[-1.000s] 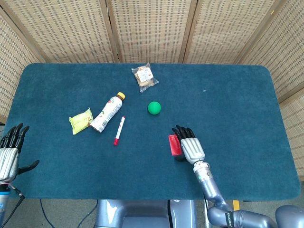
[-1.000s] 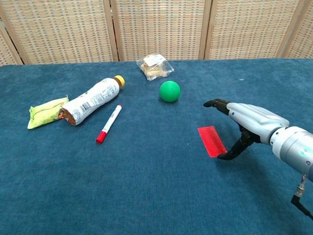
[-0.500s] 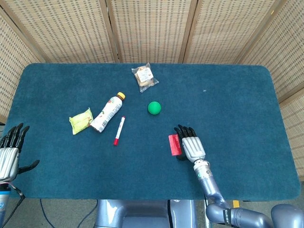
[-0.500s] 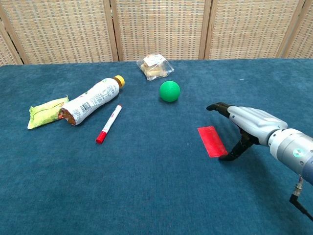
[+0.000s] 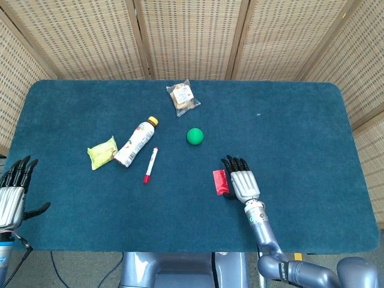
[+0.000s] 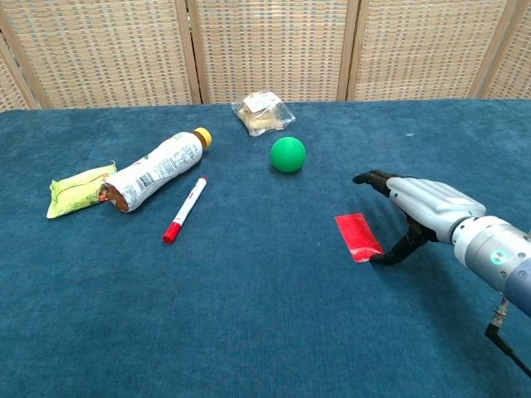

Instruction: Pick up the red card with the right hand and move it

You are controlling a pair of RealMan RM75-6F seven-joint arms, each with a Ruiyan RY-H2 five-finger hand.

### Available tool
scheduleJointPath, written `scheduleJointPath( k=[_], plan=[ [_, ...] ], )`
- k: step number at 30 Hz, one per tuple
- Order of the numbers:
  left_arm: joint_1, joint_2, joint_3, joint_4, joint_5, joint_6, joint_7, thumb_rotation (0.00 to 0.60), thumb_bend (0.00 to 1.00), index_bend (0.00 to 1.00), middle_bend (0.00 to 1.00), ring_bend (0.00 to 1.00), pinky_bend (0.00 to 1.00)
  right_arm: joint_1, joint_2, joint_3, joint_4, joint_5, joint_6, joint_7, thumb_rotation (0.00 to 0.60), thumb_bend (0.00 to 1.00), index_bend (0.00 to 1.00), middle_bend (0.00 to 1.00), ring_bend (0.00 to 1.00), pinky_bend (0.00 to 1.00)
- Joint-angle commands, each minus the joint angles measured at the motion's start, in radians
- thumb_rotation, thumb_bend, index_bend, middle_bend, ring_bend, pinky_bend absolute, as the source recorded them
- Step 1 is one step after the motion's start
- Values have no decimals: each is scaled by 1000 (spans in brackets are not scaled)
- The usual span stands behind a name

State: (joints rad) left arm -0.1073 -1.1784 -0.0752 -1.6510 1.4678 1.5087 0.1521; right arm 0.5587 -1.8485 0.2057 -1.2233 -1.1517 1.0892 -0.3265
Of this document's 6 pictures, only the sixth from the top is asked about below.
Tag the green ball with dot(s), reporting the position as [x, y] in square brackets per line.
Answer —
[288, 154]

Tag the blue carpet table mat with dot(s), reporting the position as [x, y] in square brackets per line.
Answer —
[249, 298]

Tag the red white marker pen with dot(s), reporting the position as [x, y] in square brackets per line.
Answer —
[186, 207]

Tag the red card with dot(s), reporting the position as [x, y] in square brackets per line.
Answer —
[357, 232]

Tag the woven bamboo folding screen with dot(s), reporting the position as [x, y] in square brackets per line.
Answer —
[269, 49]

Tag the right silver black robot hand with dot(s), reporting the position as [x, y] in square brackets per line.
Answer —
[431, 205]

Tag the white drink bottle yellow cap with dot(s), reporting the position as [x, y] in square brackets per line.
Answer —
[159, 170]

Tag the yellow-green snack packet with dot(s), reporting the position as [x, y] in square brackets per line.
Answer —
[74, 192]

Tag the clear bag of biscuits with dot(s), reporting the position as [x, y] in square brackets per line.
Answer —
[261, 114]

